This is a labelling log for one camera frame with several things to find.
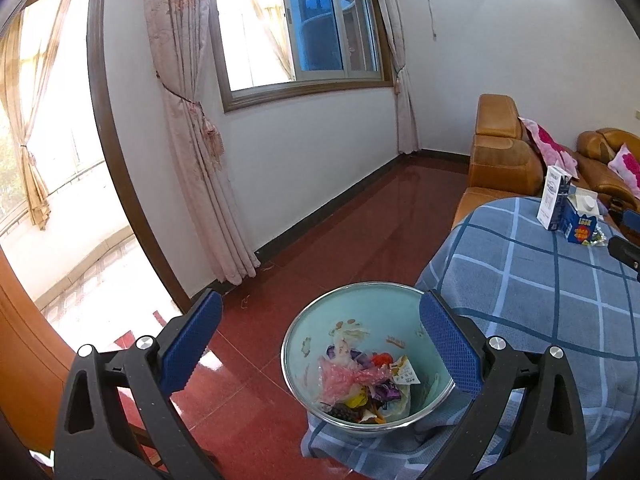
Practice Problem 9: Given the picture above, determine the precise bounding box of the orange leather sofa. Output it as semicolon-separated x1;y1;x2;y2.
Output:
575;127;640;213

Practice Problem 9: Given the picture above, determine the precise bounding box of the teal enamel bowl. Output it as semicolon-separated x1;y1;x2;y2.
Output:
281;281;456;440

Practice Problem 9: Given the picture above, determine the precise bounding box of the purple snack wrapper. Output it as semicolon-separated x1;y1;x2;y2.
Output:
370;380;406;403

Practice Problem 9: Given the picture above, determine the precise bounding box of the brown wooden door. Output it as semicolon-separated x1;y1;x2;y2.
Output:
0;245;76;411

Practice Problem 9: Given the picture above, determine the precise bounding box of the dark wooden door frame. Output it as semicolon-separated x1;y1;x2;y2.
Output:
0;0;193;313

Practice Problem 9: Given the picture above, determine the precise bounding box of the pink floral pillow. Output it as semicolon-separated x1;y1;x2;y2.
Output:
517;116;581;178
607;143;640;201

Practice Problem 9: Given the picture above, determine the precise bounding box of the window with aluminium frame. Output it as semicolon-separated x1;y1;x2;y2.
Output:
207;0;396;113

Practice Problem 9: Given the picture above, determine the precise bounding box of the orange leather armchair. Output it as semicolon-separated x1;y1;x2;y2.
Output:
452;93;546;231

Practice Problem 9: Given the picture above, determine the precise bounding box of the blue carton with orange label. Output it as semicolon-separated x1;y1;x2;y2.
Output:
557;195;601;245

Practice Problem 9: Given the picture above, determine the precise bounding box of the pink bubble wrap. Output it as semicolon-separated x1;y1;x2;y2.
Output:
315;357;396;406

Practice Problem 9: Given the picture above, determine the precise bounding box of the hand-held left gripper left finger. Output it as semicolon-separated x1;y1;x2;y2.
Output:
54;288;223;480

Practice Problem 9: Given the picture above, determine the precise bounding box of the blue plaid tablecloth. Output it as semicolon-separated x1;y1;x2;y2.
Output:
300;196;640;480

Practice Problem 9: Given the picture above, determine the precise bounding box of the yellow sheer curtain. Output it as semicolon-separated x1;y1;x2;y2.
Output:
0;0;76;231

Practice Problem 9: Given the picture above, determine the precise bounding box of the white paper wrapper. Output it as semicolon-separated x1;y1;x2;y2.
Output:
390;356;418;386

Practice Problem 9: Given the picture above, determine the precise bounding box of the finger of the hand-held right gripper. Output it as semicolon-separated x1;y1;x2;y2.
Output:
607;236;640;273
610;199;640;233

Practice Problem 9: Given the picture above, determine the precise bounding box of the clear plastic wrapper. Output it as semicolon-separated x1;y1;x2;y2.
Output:
327;320;373;361

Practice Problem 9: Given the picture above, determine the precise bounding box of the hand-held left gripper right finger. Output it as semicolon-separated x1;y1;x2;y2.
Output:
419;288;587;480

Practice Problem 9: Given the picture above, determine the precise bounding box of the tall white blue carton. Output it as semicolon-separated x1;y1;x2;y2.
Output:
536;165;576;232

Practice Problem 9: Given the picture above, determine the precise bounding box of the wide pink curtain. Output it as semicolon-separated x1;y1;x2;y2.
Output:
142;0;261;286

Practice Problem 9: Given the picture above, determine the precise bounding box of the narrow pink curtain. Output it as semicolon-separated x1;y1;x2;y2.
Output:
367;0;421;156

